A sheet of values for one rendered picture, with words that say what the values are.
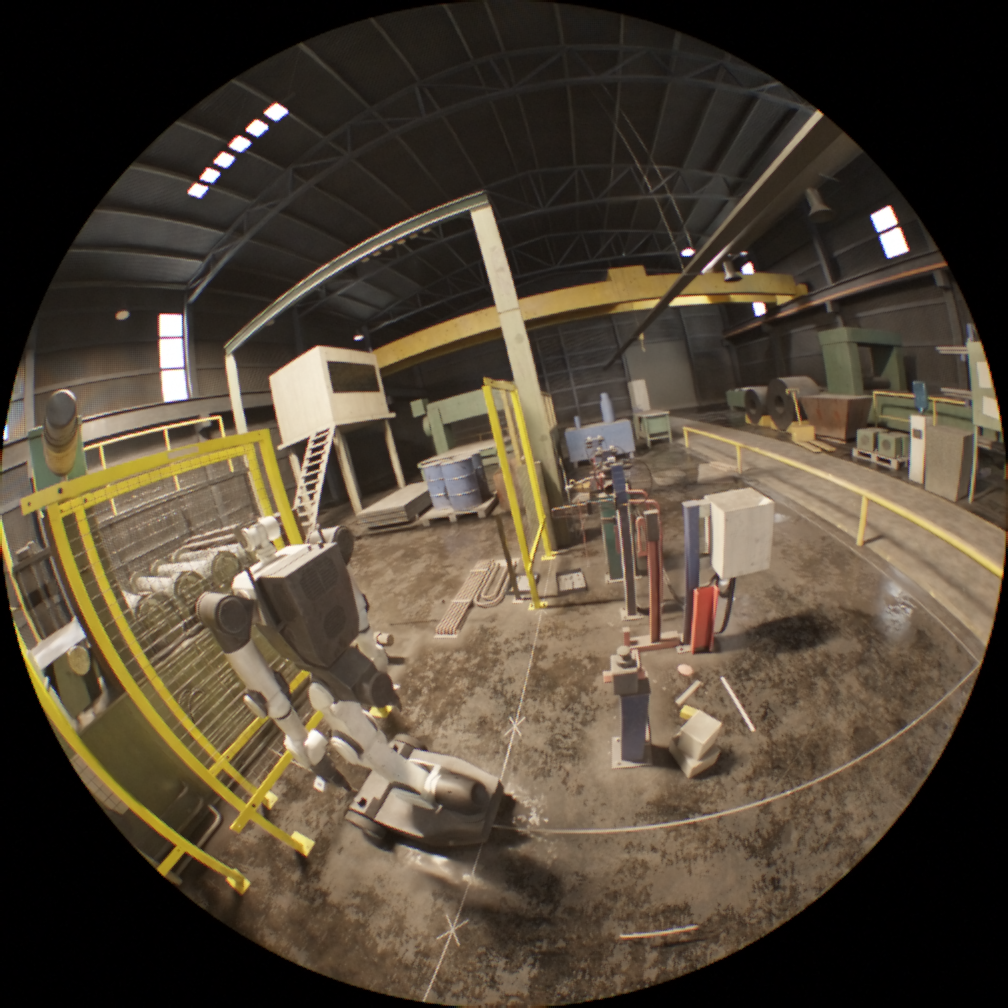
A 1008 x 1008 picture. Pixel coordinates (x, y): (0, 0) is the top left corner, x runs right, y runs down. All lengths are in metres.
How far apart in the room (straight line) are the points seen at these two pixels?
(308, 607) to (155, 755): 1.93
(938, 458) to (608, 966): 5.81
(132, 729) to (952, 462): 7.83
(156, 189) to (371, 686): 11.74
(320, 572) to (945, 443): 6.08
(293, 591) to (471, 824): 1.16
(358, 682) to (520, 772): 1.05
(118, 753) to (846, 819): 3.42
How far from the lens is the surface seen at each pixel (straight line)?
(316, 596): 0.84
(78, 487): 1.44
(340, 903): 1.89
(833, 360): 11.23
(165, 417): 11.71
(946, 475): 5.82
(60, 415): 1.39
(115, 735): 2.45
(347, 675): 1.00
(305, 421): 10.38
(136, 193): 11.80
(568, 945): 1.57
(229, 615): 0.83
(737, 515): 1.71
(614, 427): 7.98
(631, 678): 1.25
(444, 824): 1.58
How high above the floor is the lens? 1.56
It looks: 15 degrees down
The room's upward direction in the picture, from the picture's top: 13 degrees counter-clockwise
